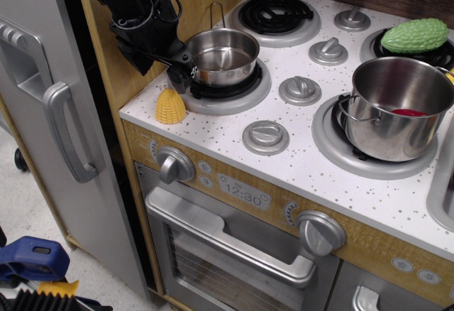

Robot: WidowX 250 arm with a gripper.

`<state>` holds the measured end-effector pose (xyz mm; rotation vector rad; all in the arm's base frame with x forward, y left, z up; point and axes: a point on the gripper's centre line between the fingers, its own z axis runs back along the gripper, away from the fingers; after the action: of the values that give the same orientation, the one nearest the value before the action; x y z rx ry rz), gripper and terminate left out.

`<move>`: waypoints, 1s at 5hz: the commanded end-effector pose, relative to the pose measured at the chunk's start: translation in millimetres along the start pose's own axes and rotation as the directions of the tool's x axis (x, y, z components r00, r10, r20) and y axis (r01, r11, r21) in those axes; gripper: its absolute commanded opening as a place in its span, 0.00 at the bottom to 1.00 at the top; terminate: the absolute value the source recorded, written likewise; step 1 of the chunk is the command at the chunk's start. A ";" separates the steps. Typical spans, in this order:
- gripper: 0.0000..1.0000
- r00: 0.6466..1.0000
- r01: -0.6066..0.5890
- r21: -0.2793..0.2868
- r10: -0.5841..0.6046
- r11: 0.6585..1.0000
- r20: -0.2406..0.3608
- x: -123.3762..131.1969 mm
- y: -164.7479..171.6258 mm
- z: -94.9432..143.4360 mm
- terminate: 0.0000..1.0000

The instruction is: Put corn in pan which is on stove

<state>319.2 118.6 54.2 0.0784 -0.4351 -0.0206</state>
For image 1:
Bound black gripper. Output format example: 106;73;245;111
109;17;196;94

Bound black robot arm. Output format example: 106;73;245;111
98;0;197;94

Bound yellow toy corn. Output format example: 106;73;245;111
155;88;186;124

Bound front left stove burner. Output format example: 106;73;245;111
182;60;272;116

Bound stove burner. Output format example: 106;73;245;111
229;0;321;48
360;28;453;70
182;60;272;116
311;94;438;180

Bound small steel pan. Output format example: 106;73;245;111
184;2;262;88

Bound back left stove burner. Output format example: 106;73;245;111
229;0;321;48

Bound front right stove burner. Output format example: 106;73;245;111
311;94;438;180

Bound back right stove burner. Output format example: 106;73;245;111
360;28;453;70

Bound left oven dial knob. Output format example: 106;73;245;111
156;146;195;185

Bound oven dial knob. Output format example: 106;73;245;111
297;210;347;256
156;146;195;185

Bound grey stovetop knob front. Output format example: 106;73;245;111
242;120;290;156

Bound grey stovetop knob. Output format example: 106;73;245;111
242;120;290;156
334;6;371;32
309;38;348;66
279;76;322;107

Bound grey stovetop knob middle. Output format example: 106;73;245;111
279;76;322;107

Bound grey toy fridge door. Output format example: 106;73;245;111
1;0;150;298

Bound grey stovetop knob upper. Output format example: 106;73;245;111
309;38;348;66

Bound grey stovetop knob back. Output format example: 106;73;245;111
334;6;371;32

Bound black caster wheel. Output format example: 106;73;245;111
14;148;30;172

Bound grey oven door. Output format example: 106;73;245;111
135;163;340;310

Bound large steel pot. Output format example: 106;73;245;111
339;57;453;162

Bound right oven dial knob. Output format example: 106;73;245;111
297;210;347;256

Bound red toy in pot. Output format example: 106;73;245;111
391;109;428;117

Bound blue clamp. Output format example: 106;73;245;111
1;236;70;281

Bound green toy bitter gourd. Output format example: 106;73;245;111
380;18;449;54

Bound yellow toy behind pot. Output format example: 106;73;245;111
445;71;454;83

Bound grey lower right door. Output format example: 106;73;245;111
326;261;453;310

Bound grey fridge door handle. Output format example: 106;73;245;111
42;82;98;184

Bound grey oven door handle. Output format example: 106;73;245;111
145;187;316;288

